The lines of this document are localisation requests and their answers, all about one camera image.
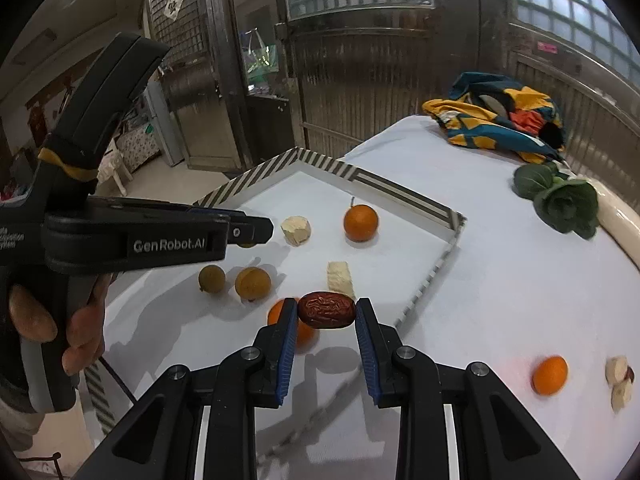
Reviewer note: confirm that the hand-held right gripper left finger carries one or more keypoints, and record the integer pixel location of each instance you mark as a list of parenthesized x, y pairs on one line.
[(286, 355)]

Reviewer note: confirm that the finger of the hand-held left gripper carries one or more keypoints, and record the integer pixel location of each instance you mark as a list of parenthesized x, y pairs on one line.
[(220, 211), (255, 230)]

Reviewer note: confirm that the wrapped white radish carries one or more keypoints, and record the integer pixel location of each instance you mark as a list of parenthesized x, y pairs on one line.
[(617, 220)]

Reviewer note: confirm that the metal gate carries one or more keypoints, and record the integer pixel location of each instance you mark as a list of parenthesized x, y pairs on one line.
[(350, 70)]

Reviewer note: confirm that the striped-edge white tray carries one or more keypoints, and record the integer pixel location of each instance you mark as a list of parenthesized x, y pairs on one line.
[(320, 195)]

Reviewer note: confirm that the person's left hand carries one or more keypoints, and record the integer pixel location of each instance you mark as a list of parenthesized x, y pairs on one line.
[(85, 325)]

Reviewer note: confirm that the peeled sugarcane piece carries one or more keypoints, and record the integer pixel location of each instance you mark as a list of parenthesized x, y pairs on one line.
[(621, 396), (296, 230), (616, 370), (341, 279)]

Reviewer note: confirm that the green bok choy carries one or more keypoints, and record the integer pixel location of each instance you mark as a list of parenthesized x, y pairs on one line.
[(565, 205)]

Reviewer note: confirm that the white cabinet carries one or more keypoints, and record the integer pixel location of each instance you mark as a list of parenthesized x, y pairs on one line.
[(162, 125)]

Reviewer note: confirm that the orange mandarin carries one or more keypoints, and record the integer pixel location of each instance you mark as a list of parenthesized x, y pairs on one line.
[(550, 375), (306, 336), (360, 222)]

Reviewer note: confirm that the red date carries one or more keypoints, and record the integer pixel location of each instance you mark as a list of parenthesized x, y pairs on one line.
[(327, 310), (631, 374)]

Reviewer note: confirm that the colourful patterned cloth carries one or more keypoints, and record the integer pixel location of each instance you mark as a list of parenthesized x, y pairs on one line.
[(480, 130)]

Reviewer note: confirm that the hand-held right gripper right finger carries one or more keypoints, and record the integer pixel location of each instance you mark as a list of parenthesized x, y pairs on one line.
[(369, 360)]

